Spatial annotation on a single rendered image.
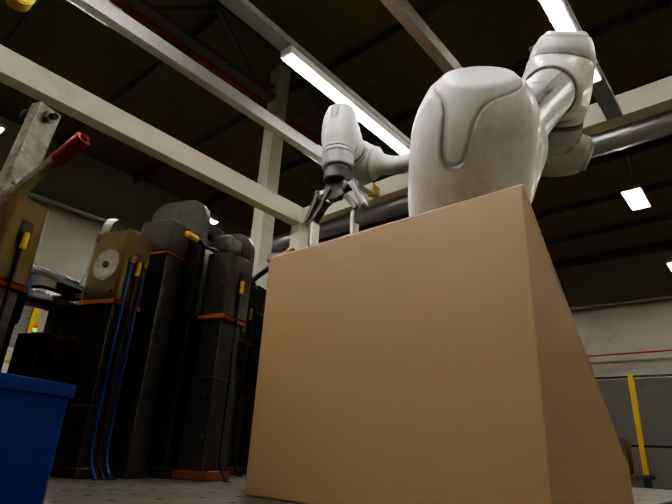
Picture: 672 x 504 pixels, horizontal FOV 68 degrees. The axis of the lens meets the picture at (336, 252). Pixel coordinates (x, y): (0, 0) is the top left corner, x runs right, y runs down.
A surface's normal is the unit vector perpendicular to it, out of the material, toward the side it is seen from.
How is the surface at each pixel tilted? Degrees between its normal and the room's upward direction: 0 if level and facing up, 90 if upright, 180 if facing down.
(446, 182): 130
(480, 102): 110
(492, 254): 90
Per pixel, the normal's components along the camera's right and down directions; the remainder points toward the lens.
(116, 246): -0.37, -0.37
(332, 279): -0.65, -0.31
